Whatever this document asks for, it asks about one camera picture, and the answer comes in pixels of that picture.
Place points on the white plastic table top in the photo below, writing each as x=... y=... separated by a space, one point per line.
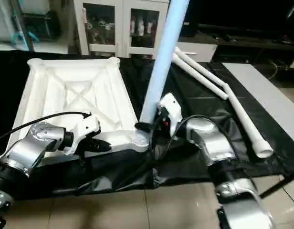
x=75 y=90

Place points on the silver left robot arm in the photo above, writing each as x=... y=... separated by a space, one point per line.
x=30 y=148

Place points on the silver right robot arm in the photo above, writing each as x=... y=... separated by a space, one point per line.
x=211 y=143

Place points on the black work mat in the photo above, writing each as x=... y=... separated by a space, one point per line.
x=137 y=176

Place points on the white drawer unit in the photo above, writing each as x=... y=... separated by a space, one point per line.
x=197 y=50

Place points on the white glass door cabinet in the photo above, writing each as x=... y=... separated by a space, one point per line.
x=118 y=26

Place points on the white flat board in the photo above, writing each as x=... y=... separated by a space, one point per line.
x=266 y=90

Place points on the teal plastic object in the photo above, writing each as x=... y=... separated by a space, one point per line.
x=23 y=38

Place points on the black metal bench leg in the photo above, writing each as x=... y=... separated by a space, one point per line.
x=278 y=186

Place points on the black glossy screen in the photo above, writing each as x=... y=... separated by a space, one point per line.
x=242 y=14

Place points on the grey metal pole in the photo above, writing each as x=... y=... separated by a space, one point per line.
x=20 y=24

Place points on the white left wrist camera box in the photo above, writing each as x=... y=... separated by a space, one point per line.
x=85 y=131

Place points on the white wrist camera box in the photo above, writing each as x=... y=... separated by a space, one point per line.
x=85 y=131
x=170 y=107

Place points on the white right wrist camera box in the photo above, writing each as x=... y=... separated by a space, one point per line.
x=170 y=107

